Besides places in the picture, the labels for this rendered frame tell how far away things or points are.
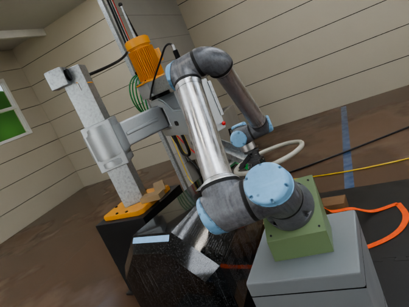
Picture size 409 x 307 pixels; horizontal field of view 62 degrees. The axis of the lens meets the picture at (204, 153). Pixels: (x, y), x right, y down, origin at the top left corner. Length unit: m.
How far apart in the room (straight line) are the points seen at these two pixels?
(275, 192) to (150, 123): 2.20
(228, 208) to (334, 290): 0.44
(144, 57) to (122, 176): 1.08
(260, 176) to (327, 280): 0.41
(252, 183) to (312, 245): 0.36
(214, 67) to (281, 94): 5.69
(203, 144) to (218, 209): 0.25
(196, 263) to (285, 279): 0.83
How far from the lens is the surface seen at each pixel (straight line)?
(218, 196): 1.16
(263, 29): 6.99
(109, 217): 3.16
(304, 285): 1.29
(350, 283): 1.26
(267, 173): 1.11
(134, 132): 3.10
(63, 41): 9.15
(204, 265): 2.02
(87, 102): 3.02
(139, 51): 3.23
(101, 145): 2.96
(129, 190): 3.10
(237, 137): 1.82
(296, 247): 1.34
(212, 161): 1.22
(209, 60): 1.41
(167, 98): 3.09
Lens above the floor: 1.60
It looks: 12 degrees down
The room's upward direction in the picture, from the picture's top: 23 degrees counter-clockwise
